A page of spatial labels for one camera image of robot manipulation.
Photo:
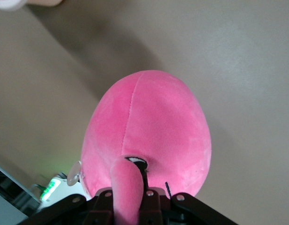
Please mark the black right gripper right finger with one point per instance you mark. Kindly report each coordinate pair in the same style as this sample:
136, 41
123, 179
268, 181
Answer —
193, 211

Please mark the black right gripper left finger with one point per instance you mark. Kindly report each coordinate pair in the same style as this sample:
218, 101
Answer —
64, 211

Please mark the pink plush toy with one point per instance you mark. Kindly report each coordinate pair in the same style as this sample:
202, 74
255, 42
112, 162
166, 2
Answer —
158, 122

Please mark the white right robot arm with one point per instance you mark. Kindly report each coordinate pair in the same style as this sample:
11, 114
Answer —
49, 187

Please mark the pale pink plastic box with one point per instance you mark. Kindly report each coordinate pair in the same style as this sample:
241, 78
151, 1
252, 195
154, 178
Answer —
46, 2

